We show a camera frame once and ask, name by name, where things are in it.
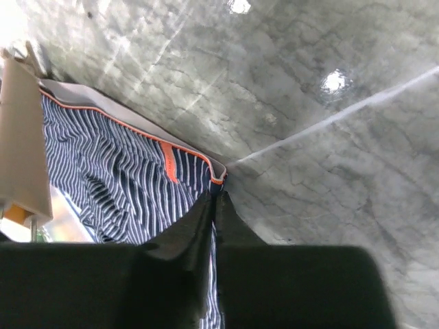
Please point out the navy striped underwear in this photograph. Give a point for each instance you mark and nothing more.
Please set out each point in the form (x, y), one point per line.
(126, 178)

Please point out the beige clip hanger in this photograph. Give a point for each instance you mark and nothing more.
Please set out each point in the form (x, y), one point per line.
(25, 193)

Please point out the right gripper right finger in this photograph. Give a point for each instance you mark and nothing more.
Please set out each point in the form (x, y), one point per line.
(294, 286)

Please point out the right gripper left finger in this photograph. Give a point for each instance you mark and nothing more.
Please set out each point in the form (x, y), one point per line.
(160, 284)

